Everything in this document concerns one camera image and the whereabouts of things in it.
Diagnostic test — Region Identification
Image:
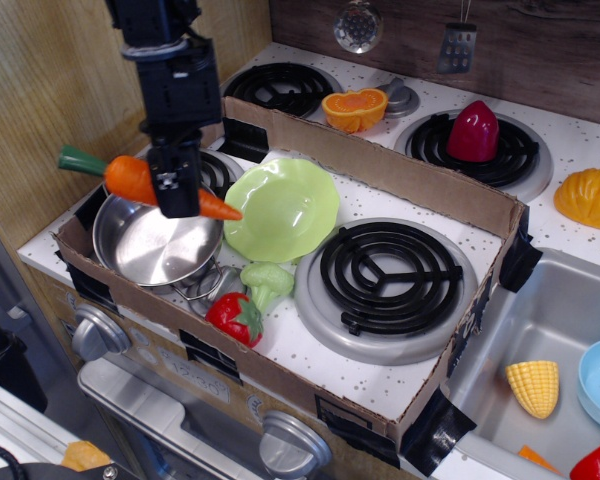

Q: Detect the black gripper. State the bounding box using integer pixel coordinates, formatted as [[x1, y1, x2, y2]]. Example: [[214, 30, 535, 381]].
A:
[[136, 38, 222, 218]]

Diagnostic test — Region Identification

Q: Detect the orange plastic toy carrot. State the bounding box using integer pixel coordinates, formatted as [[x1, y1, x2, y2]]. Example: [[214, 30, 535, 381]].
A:
[[58, 145, 243, 220]]

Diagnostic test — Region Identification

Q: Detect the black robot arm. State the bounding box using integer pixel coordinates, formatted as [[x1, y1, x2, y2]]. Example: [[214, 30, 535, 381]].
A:
[[106, 0, 222, 218]]

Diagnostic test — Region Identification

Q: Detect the light green plastic plate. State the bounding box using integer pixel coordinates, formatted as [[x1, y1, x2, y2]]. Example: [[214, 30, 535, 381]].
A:
[[224, 158, 340, 263]]

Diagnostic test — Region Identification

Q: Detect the front left black burner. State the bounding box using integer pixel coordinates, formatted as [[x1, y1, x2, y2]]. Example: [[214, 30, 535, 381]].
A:
[[200, 149, 244, 200]]

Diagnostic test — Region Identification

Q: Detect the black burner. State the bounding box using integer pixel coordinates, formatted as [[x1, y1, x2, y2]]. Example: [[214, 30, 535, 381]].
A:
[[294, 218, 478, 366], [222, 62, 342, 118], [394, 109, 553, 203], [200, 149, 244, 200]]

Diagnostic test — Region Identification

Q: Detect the stainless steel pot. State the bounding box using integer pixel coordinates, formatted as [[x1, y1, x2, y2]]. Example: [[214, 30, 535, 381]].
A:
[[92, 194, 223, 301]]

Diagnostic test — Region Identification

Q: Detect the brown cardboard fence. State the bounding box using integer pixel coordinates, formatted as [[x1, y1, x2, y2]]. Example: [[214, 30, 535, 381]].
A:
[[56, 98, 528, 479]]

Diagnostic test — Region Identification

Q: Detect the back left black burner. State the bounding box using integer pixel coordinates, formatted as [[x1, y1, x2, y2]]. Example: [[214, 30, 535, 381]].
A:
[[222, 62, 342, 118]]

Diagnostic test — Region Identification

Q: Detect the green toy broccoli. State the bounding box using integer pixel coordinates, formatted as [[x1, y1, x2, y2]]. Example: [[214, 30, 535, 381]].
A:
[[240, 262, 294, 314]]

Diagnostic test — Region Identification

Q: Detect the red toy strawberry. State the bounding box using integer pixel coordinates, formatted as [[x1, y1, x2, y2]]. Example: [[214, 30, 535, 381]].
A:
[[205, 292, 264, 348]]

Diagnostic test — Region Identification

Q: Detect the orange toy citrus half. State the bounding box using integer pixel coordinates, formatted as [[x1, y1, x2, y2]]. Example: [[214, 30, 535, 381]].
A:
[[321, 88, 388, 134]]

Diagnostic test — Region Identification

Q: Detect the left silver stove knob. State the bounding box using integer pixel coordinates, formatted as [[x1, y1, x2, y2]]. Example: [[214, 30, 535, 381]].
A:
[[71, 304, 131, 361]]

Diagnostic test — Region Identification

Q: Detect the silver stove knob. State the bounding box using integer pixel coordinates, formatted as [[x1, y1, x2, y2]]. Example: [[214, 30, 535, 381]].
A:
[[259, 410, 333, 479], [71, 304, 131, 361]]

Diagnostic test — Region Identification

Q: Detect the metal hanging strainer ladle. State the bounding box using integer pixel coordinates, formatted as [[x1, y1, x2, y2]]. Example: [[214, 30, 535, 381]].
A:
[[333, 1, 384, 55]]

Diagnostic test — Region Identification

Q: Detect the silver stovetop centre knob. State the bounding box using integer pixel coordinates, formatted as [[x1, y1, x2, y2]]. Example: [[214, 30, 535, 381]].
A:
[[378, 78, 420, 119]]

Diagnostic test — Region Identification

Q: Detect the front right black burner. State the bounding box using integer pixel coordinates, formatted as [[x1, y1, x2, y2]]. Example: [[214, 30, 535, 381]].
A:
[[294, 218, 478, 366]]

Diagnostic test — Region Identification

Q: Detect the dark red toy pepper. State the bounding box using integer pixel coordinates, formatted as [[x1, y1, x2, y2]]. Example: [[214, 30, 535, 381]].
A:
[[446, 100, 500, 163]]

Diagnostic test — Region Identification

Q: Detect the metal toy spatula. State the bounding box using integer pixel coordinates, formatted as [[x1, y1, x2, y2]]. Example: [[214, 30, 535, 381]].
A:
[[436, 0, 478, 75]]

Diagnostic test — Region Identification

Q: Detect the right silver stove knob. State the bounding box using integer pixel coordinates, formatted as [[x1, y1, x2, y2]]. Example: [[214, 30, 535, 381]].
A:
[[259, 410, 333, 479]]

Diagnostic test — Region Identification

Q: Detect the back right black burner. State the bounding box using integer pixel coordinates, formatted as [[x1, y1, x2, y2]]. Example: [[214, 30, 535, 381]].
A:
[[394, 109, 553, 203]]

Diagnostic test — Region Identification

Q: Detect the yellow toy squash half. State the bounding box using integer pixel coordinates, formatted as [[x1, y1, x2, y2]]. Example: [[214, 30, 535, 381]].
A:
[[553, 168, 600, 229]]

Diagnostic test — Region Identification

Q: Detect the yellow toy corn piece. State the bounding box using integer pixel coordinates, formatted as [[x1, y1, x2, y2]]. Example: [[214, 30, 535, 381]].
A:
[[505, 360, 560, 420]]

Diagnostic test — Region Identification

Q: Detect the orange toy piece in sink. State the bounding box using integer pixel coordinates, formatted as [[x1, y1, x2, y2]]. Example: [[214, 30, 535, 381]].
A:
[[518, 445, 561, 475]]

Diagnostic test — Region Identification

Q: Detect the silver oven door handle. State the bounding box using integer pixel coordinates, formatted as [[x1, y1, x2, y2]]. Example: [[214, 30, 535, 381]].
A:
[[78, 358, 267, 479]]

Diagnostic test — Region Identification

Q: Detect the black cable bottom left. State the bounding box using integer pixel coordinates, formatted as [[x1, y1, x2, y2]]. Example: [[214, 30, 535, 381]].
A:
[[0, 439, 27, 480]]

